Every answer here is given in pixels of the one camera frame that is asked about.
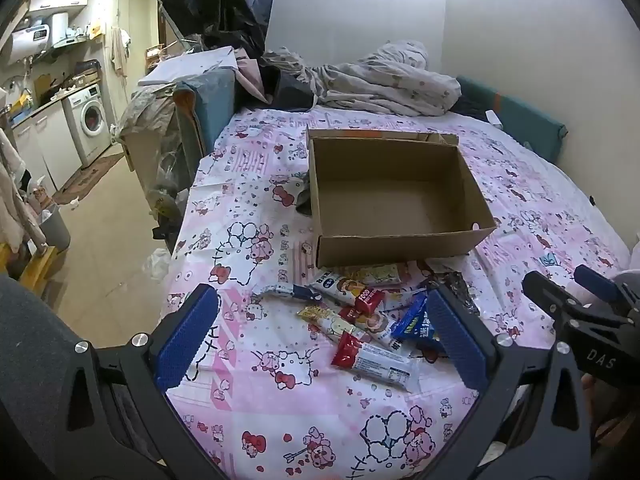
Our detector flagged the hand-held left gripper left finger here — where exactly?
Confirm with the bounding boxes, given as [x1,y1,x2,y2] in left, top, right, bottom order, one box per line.
[56,284,226,480]

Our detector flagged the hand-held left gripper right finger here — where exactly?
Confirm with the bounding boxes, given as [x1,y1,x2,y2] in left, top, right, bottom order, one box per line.
[425,285,598,480]

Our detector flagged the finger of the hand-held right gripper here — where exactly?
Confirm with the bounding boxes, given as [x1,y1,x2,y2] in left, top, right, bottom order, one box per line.
[522,270,587,322]
[573,264,640,317]

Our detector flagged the dark brown snack packet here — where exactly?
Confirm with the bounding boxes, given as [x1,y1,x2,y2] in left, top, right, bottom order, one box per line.
[434,270,482,317]

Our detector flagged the white snack packet red end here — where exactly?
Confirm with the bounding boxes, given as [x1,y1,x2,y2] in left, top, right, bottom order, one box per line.
[332,332,422,394]

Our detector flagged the white cartoon snack packet red label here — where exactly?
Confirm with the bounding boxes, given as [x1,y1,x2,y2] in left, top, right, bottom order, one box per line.
[309,269,387,317]
[340,305,404,356]

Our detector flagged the pale yellow cartoon snack packet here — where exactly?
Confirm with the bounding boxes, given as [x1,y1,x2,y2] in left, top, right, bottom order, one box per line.
[340,262,417,287]

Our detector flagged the white snack packet dark blue end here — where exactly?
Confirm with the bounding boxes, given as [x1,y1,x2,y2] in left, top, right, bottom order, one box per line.
[262,282,327,307]

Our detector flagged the brown cardboard box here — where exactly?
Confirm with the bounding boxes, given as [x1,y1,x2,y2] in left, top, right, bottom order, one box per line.
[306,129,497,270]

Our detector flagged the white plastic bag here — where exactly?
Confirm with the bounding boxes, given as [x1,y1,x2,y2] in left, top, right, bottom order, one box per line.
[144,247,174,281]

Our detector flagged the pink cartoon printed bed sheet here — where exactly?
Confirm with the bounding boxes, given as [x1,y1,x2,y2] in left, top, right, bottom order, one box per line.
[165,105,634,480]

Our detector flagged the grey trash bin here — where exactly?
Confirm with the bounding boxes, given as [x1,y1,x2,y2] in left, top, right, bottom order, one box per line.
[37,203,72,252]

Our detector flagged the teal headboard cushion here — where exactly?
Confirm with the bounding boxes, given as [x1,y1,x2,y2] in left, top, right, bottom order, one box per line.
[457,76,569,164]

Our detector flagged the dark cloth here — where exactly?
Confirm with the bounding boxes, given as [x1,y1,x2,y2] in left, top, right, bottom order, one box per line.
[294,175,314,217]

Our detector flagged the brown floor mat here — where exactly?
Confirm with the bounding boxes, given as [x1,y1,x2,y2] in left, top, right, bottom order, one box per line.
[52,152,126,206]

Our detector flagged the plastic covered cabinet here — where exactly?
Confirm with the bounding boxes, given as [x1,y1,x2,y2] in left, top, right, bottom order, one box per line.
[117,85,201,223]

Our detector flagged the hanging light clothes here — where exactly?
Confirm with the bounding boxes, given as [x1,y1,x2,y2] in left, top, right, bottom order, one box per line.
[0,127,47,257]

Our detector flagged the teal cushion with brown edge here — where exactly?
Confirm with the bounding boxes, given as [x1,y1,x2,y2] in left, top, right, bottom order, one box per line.
[174,70,237,161]

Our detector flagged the white kitchen cabinet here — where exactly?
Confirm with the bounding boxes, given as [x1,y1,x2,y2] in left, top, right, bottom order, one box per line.
[12,104,84,192]

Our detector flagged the white washing machine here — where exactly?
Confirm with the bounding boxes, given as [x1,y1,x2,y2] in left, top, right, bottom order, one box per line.
[62,85,112,169]

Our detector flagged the crumpled floral quilt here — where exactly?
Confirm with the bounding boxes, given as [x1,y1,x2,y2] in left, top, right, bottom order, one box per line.
[260,40,464,119]

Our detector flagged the pink cloth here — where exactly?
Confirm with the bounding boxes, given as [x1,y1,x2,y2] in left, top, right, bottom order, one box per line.
[235,47,267,102]

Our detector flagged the white papers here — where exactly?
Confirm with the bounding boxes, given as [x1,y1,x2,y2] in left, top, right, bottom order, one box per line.
[137,46,239,87]

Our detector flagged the hanging beige towel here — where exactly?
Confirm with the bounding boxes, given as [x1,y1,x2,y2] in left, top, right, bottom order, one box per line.
[110,27,132,74]

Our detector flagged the tall white cupboard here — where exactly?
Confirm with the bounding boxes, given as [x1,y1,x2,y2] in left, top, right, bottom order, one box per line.
[88,0,133,128]

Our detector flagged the white water heater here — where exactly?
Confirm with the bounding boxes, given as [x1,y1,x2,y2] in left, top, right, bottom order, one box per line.
[10,12,69,66]

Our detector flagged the black hanging garment bag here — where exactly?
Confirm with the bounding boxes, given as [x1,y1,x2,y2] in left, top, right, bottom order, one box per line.
[157,0,277,61]

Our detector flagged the white wall cabinet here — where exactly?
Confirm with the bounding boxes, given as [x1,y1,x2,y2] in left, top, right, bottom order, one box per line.
[27,0,89,14]

